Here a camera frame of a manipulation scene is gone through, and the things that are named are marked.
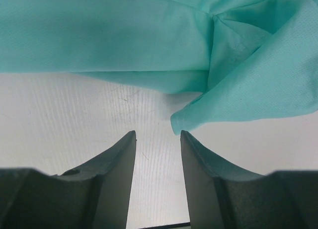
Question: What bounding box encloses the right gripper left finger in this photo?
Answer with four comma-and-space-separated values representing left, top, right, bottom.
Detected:
0, 131, 136, 229

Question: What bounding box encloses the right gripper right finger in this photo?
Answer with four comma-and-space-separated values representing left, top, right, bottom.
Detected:
180, 131, 318, 229

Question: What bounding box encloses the teal t shirt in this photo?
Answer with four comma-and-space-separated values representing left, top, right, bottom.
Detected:
0, 0, 318, 134

